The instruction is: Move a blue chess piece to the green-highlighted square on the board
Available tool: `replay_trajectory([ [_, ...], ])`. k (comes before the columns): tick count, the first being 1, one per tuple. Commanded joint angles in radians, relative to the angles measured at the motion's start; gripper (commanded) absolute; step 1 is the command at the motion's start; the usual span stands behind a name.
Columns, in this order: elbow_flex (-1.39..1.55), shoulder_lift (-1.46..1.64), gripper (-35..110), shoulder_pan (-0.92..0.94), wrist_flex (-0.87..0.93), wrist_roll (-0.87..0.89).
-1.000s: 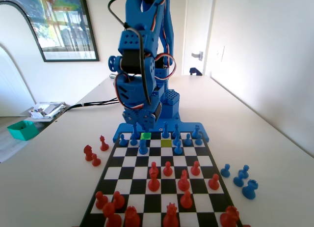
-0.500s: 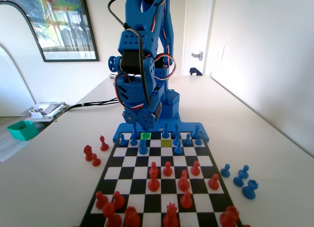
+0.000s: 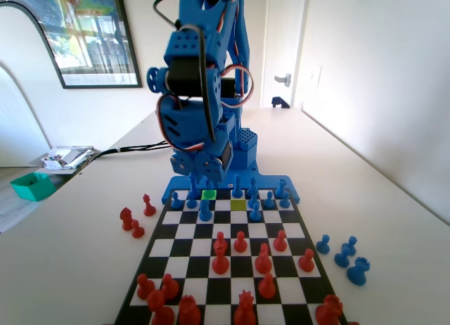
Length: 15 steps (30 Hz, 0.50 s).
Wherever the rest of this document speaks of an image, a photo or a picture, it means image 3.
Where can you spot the blue king chess piece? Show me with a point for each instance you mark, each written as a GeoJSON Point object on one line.
{"type": "Point", "coordinates": [237, 186]}

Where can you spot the white light switch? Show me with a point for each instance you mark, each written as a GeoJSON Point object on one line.
{"type": "Point", "coordinates": [315, 77]}

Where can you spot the white arched panel dark rim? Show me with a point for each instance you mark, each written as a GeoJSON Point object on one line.
{"type": "Point", "coordinates": [21, 40]}

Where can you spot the black and white chessboard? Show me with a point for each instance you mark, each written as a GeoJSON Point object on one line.
{"type": "Point", "coordinates": [197, 247]}

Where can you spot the small white arched panel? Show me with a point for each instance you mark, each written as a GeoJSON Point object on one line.
{"type": "Point", "coordinates": [17, 128]}

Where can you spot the white door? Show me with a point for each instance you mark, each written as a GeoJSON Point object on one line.
{"type": "Point", "coordinates": [281, 40]}

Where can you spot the pile of papers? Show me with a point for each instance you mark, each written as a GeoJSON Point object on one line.
{"type": "Point", "coordinates": [67, 158]}

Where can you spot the red bishop chess piece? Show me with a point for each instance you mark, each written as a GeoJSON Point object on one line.
{"type": "Point", "coordinates": [148, 207]}

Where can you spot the tall blue queen chess piece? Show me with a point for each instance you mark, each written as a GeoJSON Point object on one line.
{"type": "Point", "coordinates": [192, 193]}

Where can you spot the blue bishop chess piece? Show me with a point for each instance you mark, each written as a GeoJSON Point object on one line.
{"type": "Point", "coordinates": [251, 188]}

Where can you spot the blue rook chess piece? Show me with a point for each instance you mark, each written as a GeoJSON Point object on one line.
{"type": "Point", "coordinates": [280, 189]}
{"type": "Point", "coordinates": [358, 272]}

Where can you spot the red pawn chess piece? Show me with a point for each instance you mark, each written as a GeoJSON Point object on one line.
{"type": "Point", "coordinates": [137, 230]}
{"type": "Point", "coordinates": [169, 288]}
{"type": "Point", "coordinates": [240, 244]}
{"type": "Point", "coordinates": [144, 288]}
{"type": "Point", "coordinates": [306, 263]}
{"type": "Point", "coordinates": [267, 288]}
{"type": "Point", "coordinates": [280, 242]}

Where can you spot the captured blue chess pieces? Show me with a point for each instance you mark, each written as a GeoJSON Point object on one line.
{"type": "Point", "coordinates": [345, 256]}

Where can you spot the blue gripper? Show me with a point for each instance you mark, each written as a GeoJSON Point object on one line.
{"type": "Point", "coordinates": [208, 167]}

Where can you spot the blue table clamp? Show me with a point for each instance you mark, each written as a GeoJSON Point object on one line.
{"type": "Point", "coordinates": [279, 102]}

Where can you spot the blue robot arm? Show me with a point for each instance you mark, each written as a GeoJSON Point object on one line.
{"type": "Point", "coordinates": [246, 159]}

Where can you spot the green plastic bin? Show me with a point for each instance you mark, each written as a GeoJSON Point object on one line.
{"type": "Point", "coordinates": [31, 189]}

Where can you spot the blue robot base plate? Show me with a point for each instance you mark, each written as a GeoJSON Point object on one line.
{"type": "Point", "coordinates": [175, 184]}

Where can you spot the red queen chess piece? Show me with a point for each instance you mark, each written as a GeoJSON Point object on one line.
{"type": "Point", "coordinates": [245, 311]}

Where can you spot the black framed picture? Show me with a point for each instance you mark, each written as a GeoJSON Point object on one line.
{"type": "Point", "coordinates": [95, 40]}

